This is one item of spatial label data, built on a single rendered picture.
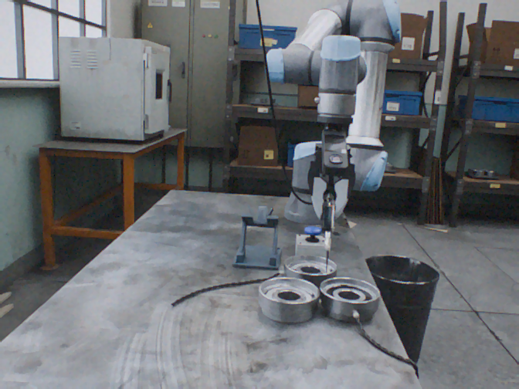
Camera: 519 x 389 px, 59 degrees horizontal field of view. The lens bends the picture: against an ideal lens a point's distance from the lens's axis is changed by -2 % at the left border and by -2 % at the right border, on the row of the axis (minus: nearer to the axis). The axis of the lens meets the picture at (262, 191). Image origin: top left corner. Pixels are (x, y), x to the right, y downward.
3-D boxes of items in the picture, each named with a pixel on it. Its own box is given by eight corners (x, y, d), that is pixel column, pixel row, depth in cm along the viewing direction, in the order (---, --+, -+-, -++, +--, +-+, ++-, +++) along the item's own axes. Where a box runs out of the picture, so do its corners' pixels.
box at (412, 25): (425, 59, 404) (431, 14, 395) (361, 55, 411) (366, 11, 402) (418, 62, 439) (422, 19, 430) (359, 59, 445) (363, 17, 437)
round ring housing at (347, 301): (313, 296, 88) (315, 276, 87) (368, 297, 88) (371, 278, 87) (323, 324, 77) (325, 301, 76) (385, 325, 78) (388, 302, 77)
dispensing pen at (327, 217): (319, 269, 89) (323, 189, 95) (318, 274, 93) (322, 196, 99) (330, 270, 89) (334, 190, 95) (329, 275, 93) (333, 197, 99)
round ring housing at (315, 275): (333, 275, 98) (334, 256, 98) (337, 296, 88) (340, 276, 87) (283, 271, 99) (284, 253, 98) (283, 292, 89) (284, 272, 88)
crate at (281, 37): (293, 55, 450) (294, 32, 445) (295, 52, 413) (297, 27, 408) (239, 52, 450) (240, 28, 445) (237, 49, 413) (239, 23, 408)
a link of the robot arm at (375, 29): (334, 186, 142) (354, 5, 137) (384, 192, 137) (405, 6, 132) (327, 188, 131) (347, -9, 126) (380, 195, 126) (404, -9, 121)
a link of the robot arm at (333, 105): (358, 96, 88) (315, 93, 89) (356, 120, 89) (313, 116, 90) (354, 95, 95) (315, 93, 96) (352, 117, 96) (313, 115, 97)
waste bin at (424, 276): (435, 377, 199) (450, 285, 189) (358, 372, 200) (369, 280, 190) (415, 336, 232) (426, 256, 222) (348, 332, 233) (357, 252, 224)
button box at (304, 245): (327, 265, 104) (329, 245, 103) (295, 263, 104) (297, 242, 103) (324, 252, 112) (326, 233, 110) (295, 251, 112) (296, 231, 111)
